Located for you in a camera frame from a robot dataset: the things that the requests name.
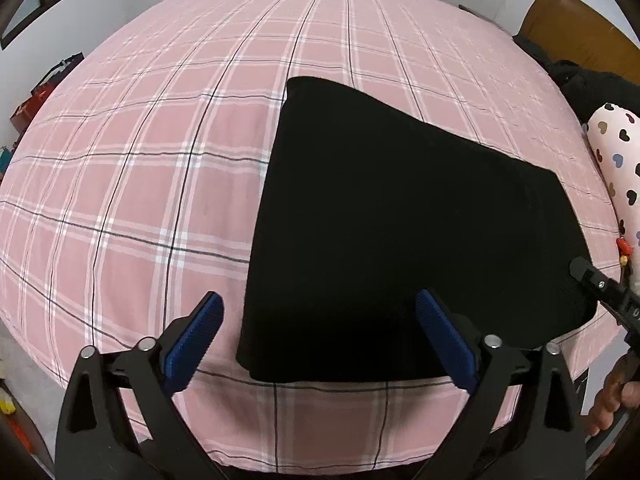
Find wooden headboard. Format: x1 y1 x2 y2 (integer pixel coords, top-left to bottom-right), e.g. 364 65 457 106
520 0 640 86

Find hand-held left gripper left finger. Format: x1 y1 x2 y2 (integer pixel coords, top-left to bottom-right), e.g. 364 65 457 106
54 291 226 480

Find heart print pillow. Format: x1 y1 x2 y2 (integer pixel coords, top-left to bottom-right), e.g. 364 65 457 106
585 102 640 256

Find red gift bag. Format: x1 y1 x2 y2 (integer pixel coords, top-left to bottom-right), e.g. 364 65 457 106
10 87 51 133

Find black pants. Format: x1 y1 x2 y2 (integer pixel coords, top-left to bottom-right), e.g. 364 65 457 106
235 76 598 383

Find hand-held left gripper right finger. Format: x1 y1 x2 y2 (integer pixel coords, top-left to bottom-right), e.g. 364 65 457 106
415 288 587 480

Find person's right hand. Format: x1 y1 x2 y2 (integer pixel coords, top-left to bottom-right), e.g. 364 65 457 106
585 355 633 437

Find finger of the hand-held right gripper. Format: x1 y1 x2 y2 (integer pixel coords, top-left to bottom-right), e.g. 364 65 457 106
570 256 640 333

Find dark clothing pile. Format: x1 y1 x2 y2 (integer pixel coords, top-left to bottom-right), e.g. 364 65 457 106
512 34 640 126

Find bed with pink plaid sheet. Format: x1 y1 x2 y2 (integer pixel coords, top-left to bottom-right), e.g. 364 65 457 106
0 0 623 473

